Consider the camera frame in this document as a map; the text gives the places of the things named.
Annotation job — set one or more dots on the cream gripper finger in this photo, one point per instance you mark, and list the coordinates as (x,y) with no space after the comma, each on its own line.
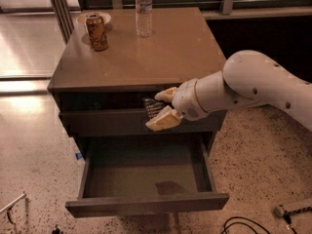
(166,95)
(166,119)

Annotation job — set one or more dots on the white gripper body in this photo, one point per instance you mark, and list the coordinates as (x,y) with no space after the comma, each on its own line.
(186,100)

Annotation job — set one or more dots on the black rxbar chocolate bar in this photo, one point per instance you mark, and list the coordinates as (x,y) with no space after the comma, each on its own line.
(153,106)

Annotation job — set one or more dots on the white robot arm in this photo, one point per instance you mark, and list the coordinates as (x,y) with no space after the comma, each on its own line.
(248,79)

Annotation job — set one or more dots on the closed grey top drawer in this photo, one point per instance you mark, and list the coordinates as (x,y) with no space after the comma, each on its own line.
(129,122)

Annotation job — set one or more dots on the grey drawer cabinet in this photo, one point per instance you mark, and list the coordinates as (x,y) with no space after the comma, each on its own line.
(181,47)

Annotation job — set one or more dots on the open grey middle drawer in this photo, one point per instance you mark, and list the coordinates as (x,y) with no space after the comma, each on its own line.
(146,175)

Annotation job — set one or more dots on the orange drink can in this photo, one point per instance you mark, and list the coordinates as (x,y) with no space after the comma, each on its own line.
(96,31)

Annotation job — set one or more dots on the blue tape piece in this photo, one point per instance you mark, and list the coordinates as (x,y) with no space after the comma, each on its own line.
(78,155)

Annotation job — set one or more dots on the clear plastic water bottle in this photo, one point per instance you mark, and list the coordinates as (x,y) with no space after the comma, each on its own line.
(144,18)

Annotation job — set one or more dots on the small white plate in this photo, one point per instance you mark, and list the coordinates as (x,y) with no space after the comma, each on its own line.
(82,18)

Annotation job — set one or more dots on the metal rod bottom left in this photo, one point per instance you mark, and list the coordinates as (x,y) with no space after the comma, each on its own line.
(8,208)

